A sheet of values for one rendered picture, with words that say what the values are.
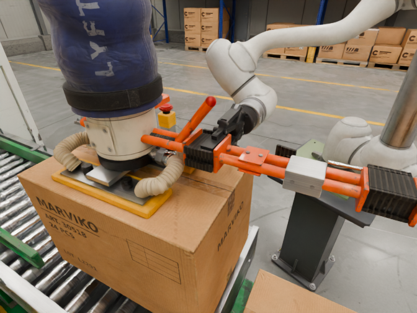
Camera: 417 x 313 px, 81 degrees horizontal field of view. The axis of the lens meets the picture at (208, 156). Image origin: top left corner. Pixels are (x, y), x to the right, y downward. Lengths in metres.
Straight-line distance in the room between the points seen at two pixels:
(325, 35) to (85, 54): 0.66
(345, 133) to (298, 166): 0.72
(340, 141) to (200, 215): 0.81
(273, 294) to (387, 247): 1.32
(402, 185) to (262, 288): 0.73
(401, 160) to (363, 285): 1.05
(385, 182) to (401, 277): 1.65
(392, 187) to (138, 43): 0.54
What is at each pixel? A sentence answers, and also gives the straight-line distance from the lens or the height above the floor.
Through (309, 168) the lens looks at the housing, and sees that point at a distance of 0.50.
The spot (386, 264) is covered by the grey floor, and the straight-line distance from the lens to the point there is 2.15.
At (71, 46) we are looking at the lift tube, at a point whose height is 1.42.
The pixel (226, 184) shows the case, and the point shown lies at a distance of 0.66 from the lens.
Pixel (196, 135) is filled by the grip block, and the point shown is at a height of 1.23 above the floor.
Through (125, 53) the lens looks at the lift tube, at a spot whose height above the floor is 1.40.
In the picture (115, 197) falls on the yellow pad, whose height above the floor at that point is 1.09.
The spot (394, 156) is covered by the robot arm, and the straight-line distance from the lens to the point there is 1.10.
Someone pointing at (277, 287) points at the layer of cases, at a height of 0.54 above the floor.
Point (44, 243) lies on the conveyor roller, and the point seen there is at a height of 0.55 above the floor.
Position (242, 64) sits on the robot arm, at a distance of 0.78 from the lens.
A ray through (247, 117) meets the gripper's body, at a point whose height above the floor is 1.22.
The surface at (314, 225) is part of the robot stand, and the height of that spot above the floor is 0.46.
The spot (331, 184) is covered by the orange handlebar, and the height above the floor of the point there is 1.22.
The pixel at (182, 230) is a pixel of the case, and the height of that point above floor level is 1.08.
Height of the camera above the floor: 1.50
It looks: 33 degrees down
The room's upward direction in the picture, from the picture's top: straight up
